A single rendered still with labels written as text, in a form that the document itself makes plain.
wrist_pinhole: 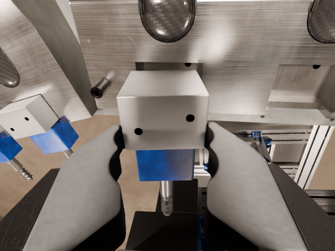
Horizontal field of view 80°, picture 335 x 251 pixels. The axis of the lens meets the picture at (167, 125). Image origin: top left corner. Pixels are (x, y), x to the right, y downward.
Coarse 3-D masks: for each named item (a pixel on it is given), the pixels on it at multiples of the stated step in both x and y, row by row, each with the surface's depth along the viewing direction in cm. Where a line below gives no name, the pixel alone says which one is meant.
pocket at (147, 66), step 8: (136, 64) 16; (144, 64) 19; (152, 64) 19; (160, 64) 19; (168, 64) 18; (176, 64) 18; (184, 64) 18; (192, 64) 18; (200, 64) 18; (200, 72) 19
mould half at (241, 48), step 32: (96, 0) 14; (128, 0) 13; (224, 0) 13; (256, 0) 13; (288, 0) 12; (96, 32) 15; (128, 32) 15; (192, 32) 14; (224, 32) 14; (256, 32) 14; (288, 32) 13; (96, 64) 16; (128, 64) 16; (224, 64) 15; (256, 64) 15; (320, 64) 14; (224, 96) 17; (256, 96) 16
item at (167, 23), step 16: (144, 0) 13; (160, 0) 14; (176, 0) 14; (192, 0) 13; (320, 0) 12; (144, 16) 14; (160, 16) 14; (176, 16) 14; (192, 16) 14; (320, 16) 13; (160, 32) 15; (176, 32) 14; (320, 32) 13
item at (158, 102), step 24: (144, 72) 15; (168, 72) 15; (192, 72) 15; (120, 96) 11; (144, 96) 11; (168, 96) 11; (192, 96) 11; (120, 120) 11; (144, 120) 11; (168, 120) 11; (192, 120) 12; (144, 144) 12; (168, 144) 12; (192, 144) 12; (144, 168) 15; (168, 168) 15; (192, 168) 15; (168, 192) 17
